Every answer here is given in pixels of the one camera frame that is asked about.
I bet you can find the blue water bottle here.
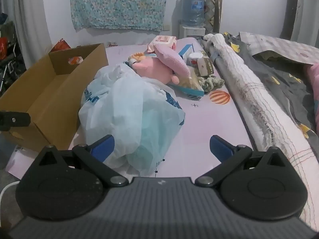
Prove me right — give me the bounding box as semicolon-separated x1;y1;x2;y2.
181;0;207;28

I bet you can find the white bottle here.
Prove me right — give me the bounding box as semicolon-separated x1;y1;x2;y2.
188;52;203;66

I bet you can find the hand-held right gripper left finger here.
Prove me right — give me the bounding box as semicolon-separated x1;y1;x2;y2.
37;134;129;187

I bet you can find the floral wall cloth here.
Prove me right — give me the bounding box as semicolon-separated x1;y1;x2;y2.
70;0;176;31

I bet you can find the rolled white quilt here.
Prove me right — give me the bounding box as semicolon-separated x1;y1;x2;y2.
202;33;319;219

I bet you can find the white curtain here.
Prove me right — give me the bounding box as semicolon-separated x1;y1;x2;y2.
14;0;54;70

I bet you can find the green patterned scrunchie cloth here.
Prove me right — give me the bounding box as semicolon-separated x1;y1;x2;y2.
198;75;225;92

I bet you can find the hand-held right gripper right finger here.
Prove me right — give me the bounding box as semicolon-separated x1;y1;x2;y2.
194;134;285;187

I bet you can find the brown cardboard box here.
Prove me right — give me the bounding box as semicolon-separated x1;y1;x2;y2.
0;43;109;152

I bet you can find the grey blanket with yellow print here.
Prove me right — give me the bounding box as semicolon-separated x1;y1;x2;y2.
223;32;319;150

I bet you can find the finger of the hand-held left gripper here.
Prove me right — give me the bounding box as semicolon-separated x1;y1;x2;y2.
0;111;31;132

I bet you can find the pink wet wipes packet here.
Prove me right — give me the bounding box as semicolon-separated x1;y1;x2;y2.
147;35;178;53

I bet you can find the pink cloth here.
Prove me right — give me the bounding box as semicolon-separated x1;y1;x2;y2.
306;63;319;132

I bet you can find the beige patterned quilt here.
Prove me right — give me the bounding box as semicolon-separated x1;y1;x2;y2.
239;32;319;64

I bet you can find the white water dispenser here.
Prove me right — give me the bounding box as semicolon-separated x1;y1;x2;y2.
179;25;206;40

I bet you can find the pink plush doll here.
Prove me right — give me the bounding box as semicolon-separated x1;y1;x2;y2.
128;52;180;85

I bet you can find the red snack bag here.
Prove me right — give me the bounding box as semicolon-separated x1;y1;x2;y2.
51;38;83;65

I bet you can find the red bag on wheelchair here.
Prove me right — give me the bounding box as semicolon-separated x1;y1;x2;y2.
0;37;8;60

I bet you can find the blue and white box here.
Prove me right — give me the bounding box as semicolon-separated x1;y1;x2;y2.
178;43;195;60

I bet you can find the white cable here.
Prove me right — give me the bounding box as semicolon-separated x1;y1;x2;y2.
0;181;19;205

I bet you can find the blue and white bag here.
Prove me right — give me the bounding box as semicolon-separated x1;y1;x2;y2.
169;67;205;97

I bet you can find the patterned board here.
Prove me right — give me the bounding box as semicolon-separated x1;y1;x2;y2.
204;0;223;34

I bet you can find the white plastic bag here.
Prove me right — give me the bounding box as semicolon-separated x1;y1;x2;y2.
78;63;186;177

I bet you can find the wheelchair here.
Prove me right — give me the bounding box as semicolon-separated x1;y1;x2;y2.
0;12;25;92

